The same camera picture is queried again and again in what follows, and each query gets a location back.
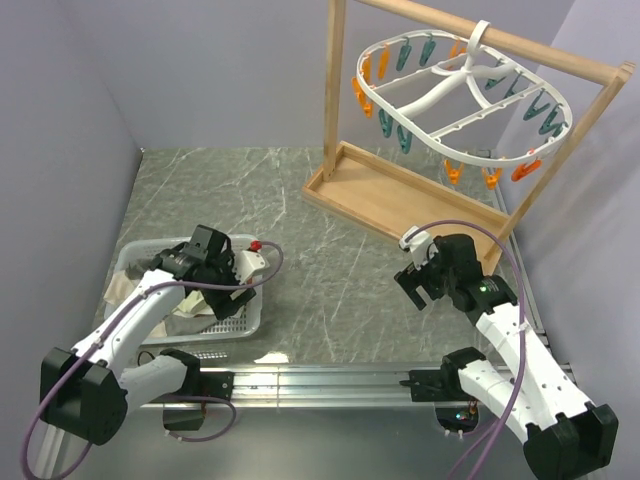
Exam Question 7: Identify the wooden hanger rack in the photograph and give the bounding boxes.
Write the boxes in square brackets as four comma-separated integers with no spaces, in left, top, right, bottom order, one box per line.
[302,1,635,272]

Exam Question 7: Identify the white oval clip hanger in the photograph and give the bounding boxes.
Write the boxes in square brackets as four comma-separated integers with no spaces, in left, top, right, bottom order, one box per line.
[352,21,573,168]

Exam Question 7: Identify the pale green underwear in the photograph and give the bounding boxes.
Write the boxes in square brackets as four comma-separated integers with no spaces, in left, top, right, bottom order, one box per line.
[171,291,214,318]

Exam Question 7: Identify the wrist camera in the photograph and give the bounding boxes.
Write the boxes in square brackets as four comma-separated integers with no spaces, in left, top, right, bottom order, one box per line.
[234,240,269,285]
[398,225,438,270]

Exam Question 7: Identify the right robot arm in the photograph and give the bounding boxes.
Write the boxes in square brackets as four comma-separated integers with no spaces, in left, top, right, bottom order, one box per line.
[395,226,619,479]

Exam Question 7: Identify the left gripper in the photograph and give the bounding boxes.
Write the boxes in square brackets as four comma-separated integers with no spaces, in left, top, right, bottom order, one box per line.
[200,249,256,319]

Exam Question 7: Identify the teal clothes peg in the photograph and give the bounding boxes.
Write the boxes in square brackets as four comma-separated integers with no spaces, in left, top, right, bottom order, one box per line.
[378,109,394,138]
[538,104,566,138]
[396,124,413,154]
[523,89,550,121]

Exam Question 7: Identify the grey cloth in basket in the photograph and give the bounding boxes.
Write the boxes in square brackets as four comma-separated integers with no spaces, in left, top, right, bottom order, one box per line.
[149,314,218,338]

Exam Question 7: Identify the beige cloth in basket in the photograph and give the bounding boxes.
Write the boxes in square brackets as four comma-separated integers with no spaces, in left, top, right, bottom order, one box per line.
[103,267,145,319]

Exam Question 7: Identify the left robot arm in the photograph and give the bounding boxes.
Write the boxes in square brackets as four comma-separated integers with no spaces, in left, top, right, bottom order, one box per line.
[38,226,268,445]

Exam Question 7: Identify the aluminium mounting rail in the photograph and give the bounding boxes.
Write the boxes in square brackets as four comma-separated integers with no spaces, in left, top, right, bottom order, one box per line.
[139,362,576,409]

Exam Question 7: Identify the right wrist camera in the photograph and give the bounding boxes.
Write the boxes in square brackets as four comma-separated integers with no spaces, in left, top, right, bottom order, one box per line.
[398,225,438,270]

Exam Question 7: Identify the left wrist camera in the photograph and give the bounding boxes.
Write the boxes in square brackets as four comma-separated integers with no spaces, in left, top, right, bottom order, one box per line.
[234,240,269,285]

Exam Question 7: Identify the white plastic laundry basket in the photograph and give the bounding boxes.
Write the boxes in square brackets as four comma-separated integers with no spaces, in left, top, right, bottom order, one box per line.
[102,234,265,347]

